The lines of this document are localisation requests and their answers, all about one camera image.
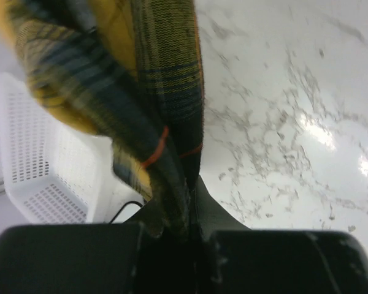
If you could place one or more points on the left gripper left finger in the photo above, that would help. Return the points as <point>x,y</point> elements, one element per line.
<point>166,214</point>

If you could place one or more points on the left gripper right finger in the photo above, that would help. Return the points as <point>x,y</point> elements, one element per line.
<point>209,216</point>

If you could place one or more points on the yellow plaid long sleeve shirt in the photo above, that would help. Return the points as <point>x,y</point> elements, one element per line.
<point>130,71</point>

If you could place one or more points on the white plastic basket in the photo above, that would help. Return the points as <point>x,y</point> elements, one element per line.
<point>52,173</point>

